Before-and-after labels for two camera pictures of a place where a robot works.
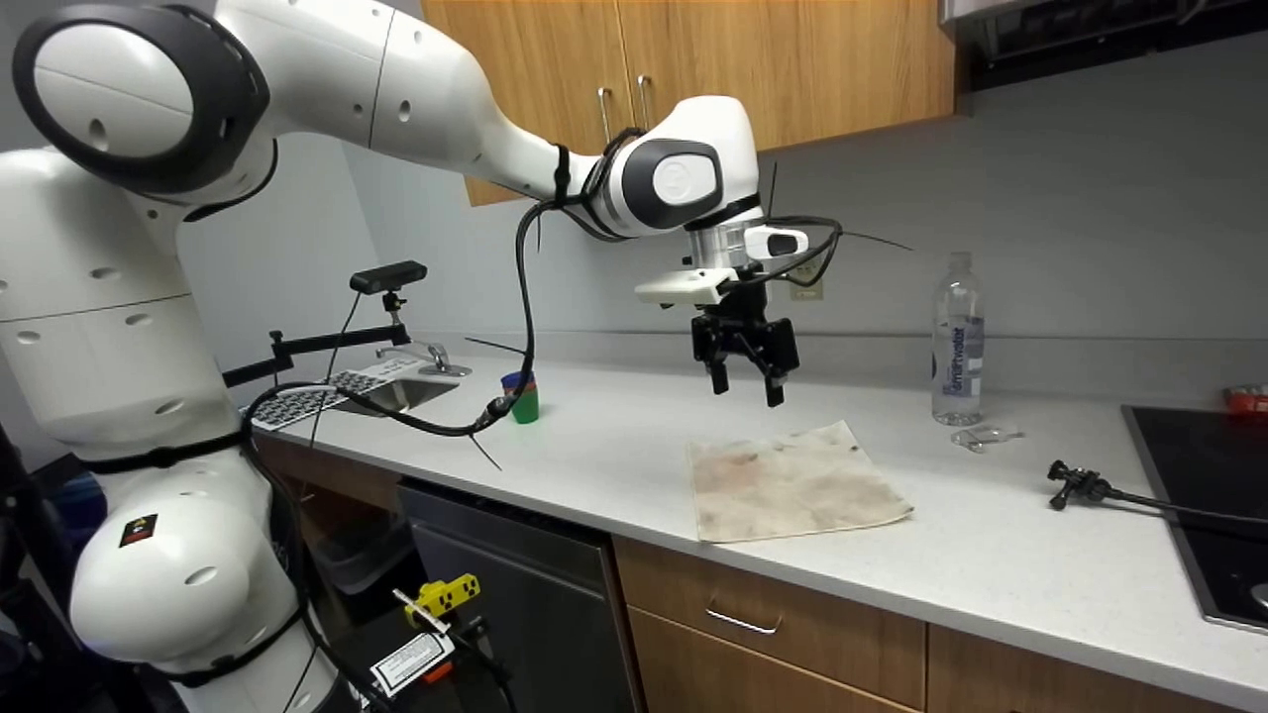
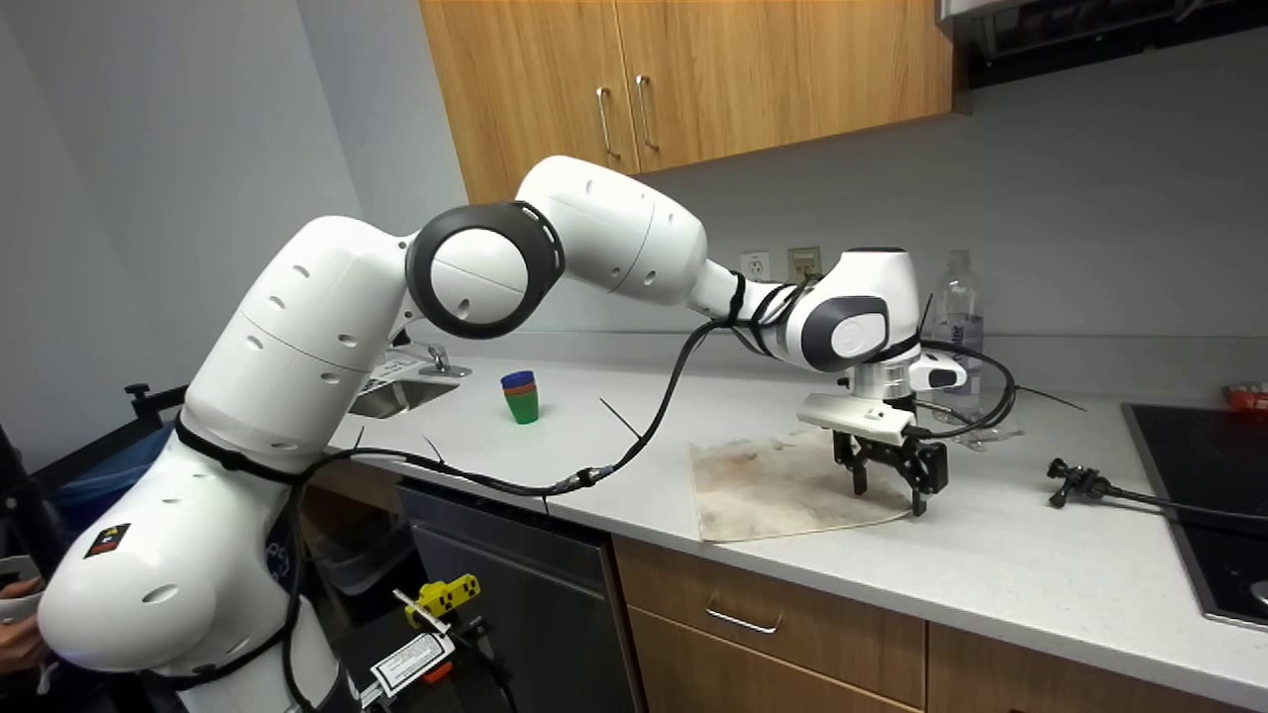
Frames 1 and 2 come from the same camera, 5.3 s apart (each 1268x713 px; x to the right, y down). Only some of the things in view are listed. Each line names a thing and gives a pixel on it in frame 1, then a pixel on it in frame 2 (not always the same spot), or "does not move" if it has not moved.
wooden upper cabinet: x=562 y=73 does not move
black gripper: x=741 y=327 to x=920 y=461
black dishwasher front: x=549 y=620 does not move
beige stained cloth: x=812 y=481 does not move
